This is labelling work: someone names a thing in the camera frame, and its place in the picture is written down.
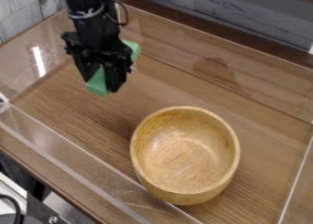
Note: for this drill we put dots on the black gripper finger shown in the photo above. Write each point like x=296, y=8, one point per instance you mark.
x=88, y=67
x=117, y=72

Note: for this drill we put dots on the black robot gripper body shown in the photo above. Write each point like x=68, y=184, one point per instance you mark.
x=105, y=52

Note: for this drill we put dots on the green rectangular block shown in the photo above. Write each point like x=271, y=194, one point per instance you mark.
x=97, y=83

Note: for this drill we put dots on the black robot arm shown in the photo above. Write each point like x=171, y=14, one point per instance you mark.
x=98, y=19

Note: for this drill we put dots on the brown wooden bowl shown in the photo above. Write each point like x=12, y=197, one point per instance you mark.
x=185, y=153

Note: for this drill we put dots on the clear acrylic enclosure walls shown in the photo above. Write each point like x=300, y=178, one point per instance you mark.
x=68, y=136

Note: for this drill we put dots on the black metal table frame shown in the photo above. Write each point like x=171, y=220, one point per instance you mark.
x=29, y=202

